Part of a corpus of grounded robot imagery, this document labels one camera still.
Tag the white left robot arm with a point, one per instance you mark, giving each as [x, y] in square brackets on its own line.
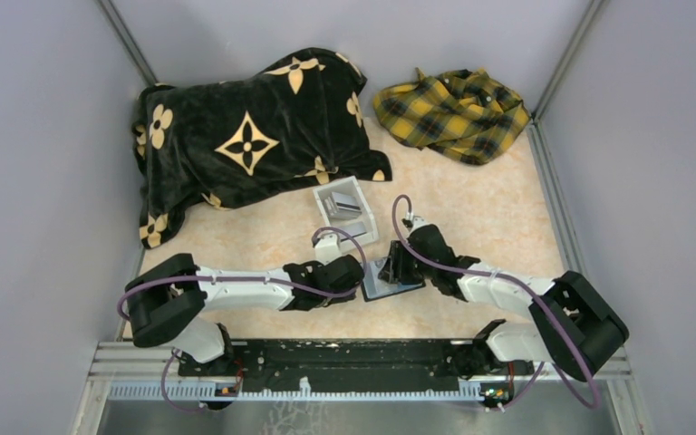
[164, 305]

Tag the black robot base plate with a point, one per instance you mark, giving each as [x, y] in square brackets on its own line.
[344, 366]

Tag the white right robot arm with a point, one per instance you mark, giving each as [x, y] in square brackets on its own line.
[566, 321]

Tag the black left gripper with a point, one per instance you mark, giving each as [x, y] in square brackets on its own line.
[335, 300]

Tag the aluminium frame rail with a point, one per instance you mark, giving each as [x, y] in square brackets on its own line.
[122, 371]

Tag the black leather card holder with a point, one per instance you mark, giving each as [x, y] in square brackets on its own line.
[374, 288]

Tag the black floral velvet blanket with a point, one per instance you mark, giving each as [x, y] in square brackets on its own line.
[295, 125]

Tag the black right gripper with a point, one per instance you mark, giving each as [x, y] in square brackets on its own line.
[394, 268]

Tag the yellow plaid cloth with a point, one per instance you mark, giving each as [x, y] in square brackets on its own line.
[464, 115]

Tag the white plastic card tray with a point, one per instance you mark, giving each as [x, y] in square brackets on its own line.
[364, 228]

